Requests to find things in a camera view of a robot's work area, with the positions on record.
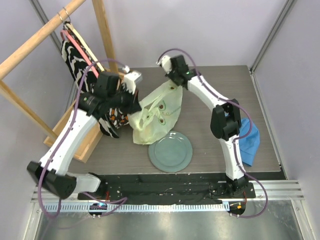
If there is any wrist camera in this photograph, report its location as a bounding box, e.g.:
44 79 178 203
157 55 172 74
122 65 143 94

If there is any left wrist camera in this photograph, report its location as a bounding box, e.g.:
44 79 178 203
122 65 143 94

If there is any pink clothes hanger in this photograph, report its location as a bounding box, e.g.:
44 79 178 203
60 29 93 83

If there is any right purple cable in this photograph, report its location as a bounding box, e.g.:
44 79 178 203
157 48 269 220

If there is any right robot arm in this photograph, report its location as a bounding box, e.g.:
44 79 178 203
159 55 249 198

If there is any wooden clothes rack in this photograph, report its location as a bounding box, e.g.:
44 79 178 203
0 0 135 164

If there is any blue cloth hat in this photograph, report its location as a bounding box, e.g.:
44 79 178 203
239 123 260 167

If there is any cream clothes hanger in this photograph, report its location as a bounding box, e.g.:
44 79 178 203
65 22 98 62

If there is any pale green plastic bag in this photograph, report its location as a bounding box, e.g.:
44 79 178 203
128 80 183 145

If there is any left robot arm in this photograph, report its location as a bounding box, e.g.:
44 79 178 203
27 70 142 200

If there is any orange camouflage patterned cloth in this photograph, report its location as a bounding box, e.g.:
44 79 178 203
106 108 129 129

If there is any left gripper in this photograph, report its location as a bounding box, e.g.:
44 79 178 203
108 84 143 115

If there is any black white patterned garment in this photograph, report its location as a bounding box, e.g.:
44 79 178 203
61 39 121 139

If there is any grey-blue round plate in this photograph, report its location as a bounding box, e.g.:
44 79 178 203
148 131 193 173

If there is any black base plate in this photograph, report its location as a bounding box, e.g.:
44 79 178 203
90 173 256 206

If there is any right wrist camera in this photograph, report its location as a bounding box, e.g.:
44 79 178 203
157 55 172 74

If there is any white cable duct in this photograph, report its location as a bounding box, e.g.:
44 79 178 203
60 202 230 213

